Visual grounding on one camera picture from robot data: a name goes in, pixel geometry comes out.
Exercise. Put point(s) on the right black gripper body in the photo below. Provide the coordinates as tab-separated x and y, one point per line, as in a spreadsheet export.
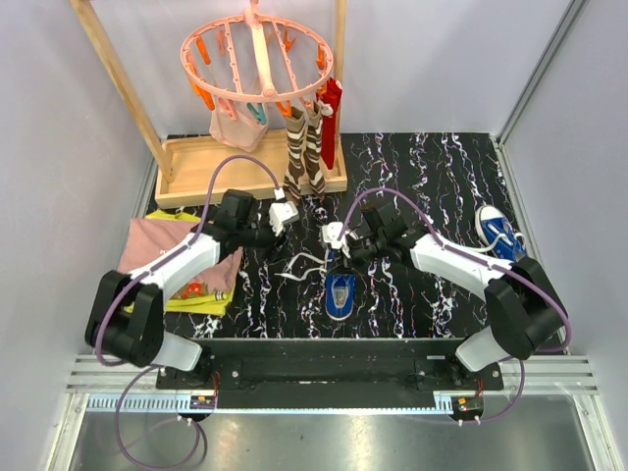
366	248

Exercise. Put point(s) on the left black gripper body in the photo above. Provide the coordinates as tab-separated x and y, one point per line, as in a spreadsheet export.
260	235

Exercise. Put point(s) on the blue sneaker with white laces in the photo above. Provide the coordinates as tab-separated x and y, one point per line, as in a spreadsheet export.
339	282

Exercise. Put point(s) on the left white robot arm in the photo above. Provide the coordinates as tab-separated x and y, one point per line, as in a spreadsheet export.
125	324

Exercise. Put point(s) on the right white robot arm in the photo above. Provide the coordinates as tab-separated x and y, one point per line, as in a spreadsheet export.
524	313

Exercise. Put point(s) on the yellow folded t-shirt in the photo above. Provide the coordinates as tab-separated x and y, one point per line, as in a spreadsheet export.
206	304

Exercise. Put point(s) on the wooden drying rack stand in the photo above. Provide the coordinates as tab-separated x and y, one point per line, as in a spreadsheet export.
188	167

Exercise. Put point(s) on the right brown striped sock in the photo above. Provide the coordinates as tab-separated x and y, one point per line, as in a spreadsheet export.
313	151

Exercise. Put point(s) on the brown striped sock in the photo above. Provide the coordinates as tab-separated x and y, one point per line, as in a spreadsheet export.
295	127
313	151

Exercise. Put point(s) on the pink mesh laundry bag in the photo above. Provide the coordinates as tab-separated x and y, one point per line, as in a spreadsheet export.
243	132

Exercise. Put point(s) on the pink folded t-shirt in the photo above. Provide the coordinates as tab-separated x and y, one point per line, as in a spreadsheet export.
159	232

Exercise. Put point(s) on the left brown striped sock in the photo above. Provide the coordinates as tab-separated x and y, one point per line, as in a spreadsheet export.
295	127

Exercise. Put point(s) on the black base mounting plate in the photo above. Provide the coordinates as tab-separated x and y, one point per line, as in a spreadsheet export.
351	367

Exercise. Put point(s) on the red hanging sock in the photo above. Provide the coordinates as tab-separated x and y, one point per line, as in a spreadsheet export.
330	103

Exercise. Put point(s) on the pink round clip hanger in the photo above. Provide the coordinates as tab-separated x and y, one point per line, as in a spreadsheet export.
254	61

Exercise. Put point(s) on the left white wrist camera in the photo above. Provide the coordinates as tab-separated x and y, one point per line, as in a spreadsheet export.
282	212

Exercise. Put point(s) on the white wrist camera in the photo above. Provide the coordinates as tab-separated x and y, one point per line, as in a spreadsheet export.
282	212
333	237

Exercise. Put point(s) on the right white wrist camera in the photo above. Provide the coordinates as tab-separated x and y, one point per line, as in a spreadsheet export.
333	237

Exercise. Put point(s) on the aluminium slotted rail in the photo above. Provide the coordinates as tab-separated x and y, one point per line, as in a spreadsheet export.
270	402

